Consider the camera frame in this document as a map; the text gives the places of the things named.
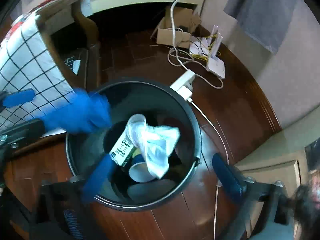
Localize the green white milk carton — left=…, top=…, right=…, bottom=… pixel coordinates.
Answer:
left=109, top=126, right=136, bottom=167

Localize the red paper cup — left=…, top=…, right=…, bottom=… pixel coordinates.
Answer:
left=129, top=162, right=155, bottom=183

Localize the light blue face mask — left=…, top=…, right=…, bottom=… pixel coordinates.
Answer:
left=126, top=114, right=180, bottom=179

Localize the black trash bin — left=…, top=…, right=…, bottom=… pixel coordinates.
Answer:
left=66, top=79, right=201, bottom=212

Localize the person right hand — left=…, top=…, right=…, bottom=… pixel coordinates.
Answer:
left=289, top=169, right=319, bottom=239

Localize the white checkered tablecloth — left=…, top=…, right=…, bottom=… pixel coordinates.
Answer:
left=1, top=14, right=75, bottom=131

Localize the white power strip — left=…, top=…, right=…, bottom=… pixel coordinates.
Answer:
left=170, top=70, right=195, bottom=102

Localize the white wifi router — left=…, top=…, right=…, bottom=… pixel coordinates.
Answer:
left=188, top=24, right=226, bottom=80

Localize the cardboard box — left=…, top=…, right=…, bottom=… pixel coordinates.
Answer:
left=151, top=6, right=201, bottom=49

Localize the grey curtain right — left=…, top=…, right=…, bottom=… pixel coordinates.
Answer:
left=223, top=0, right=297, bottom=54

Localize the white power cable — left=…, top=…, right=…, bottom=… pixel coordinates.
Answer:
left=166, top=0, right=225, bottom=91

